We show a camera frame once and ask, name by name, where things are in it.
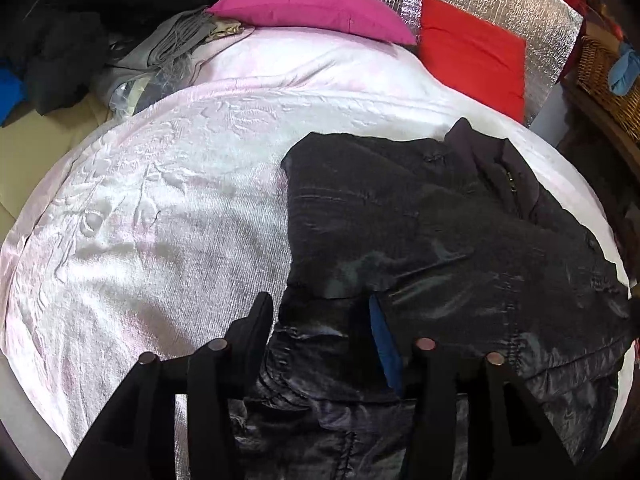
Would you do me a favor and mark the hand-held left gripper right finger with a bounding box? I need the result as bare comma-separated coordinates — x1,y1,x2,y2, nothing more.
369,294,581,480

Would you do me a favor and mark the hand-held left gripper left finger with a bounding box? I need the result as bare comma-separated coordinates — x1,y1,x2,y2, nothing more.
62,292,274,480

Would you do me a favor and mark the black jacket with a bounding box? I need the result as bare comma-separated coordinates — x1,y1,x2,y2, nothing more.
227,117,636,480

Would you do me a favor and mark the pile of dark clothes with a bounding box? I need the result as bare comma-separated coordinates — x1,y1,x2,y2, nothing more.
0,0,211,116

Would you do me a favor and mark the white bed blanket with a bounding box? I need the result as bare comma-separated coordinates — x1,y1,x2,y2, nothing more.
0,25,631,456

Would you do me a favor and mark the clear plastic bag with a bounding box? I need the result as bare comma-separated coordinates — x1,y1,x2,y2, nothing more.
107,67,171,116

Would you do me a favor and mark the beige mattress sheet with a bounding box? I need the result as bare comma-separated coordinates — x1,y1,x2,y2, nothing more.
0,95,116,236

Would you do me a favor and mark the grey fringed scarf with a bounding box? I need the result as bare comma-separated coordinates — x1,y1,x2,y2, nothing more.
105,6,216,68

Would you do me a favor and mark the beige cloth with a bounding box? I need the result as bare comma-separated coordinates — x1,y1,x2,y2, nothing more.
207,19,246,41

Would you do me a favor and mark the red pillow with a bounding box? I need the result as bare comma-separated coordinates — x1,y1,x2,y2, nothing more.
419,0,527,123

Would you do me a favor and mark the pink pillow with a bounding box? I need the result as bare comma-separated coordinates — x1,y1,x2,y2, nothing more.
206,0,417,46

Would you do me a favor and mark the bright blue garment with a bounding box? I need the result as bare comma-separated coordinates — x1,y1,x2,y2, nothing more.
0,57,28,126

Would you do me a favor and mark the wicker basket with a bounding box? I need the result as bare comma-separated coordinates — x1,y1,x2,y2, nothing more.
575,35,640,131

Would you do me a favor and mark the light blue cloth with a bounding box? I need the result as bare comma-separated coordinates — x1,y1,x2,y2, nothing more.
607,42,640,96

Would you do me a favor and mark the silver foil insulation sheet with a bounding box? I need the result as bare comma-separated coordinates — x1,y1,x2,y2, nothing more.
315,0,586,126

